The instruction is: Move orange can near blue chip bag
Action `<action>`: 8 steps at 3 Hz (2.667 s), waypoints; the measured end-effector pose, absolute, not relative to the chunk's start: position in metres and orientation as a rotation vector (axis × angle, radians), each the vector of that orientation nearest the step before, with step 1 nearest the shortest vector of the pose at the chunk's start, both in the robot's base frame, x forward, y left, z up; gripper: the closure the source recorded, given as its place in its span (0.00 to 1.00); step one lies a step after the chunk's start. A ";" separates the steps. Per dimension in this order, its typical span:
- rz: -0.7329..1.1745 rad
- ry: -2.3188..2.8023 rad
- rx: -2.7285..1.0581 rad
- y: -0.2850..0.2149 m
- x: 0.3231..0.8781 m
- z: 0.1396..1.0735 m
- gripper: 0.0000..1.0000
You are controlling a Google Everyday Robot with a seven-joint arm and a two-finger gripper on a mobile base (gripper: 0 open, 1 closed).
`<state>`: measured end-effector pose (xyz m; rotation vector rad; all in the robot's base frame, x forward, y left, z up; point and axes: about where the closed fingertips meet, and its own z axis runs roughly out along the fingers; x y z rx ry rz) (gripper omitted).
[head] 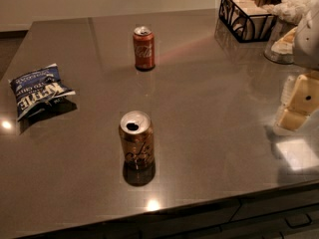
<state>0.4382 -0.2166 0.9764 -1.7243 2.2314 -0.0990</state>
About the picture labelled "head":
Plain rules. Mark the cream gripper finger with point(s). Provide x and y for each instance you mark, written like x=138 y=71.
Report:
x=299 y=100

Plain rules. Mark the orange soda can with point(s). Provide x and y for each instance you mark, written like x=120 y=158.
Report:
x=137 y=138

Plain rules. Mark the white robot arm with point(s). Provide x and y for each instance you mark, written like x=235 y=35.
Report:
x=305 y=48

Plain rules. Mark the red cola can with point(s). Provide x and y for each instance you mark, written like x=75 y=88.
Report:
x=144 y=48

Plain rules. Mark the blue chip bag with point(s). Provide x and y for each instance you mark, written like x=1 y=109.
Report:
x=37 y=90

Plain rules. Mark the clear glass jar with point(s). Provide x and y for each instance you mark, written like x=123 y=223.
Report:
x=279 y=46

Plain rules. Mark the white crumpled napkins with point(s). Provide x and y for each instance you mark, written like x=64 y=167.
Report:
x=292 y=11

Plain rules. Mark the black wire napkin basket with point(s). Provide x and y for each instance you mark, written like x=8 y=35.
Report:
x=246 y=20

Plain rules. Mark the black drawer handle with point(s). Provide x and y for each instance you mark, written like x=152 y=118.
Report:
x=298 y=221

